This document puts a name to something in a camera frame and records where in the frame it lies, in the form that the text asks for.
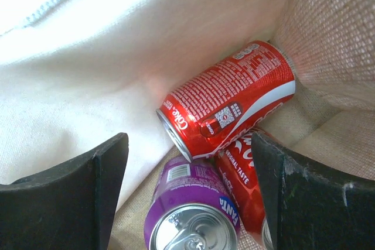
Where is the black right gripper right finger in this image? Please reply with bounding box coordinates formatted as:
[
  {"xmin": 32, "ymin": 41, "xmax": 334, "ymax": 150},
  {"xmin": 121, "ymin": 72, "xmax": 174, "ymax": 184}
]
[{"xmin": 252, "ymin": 133, "xmax": 374, "ymax": 249}]

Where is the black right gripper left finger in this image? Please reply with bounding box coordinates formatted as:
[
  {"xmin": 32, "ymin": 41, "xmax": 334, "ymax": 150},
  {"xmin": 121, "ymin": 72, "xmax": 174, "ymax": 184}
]
[{"xmin": 1, "ymin": 133, "xmax": 129, "ymax": 249}]

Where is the red cola can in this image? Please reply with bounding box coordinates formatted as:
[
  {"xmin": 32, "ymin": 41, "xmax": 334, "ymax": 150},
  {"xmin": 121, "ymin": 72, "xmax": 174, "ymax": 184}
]
[
  {"xmin": 156, "ymin": 40, "xmax": 296, "ymax": 162},
  {"xmin": 214, "ymin": 127, "xmax": 273, "ymax": 249}
]

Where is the purple soda can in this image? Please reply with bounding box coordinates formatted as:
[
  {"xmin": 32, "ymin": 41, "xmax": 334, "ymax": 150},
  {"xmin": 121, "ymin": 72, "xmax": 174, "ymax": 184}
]
[{"xmin": 144, "ymin": 155, "xmax": 240, "ymax": 250}]

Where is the brown canvas tote bag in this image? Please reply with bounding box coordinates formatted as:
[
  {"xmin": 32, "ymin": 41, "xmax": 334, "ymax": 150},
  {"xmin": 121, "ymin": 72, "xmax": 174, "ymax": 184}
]
[{"xmin": 1, "ymin": 0, "xmax": 374, "ymax": 249}]

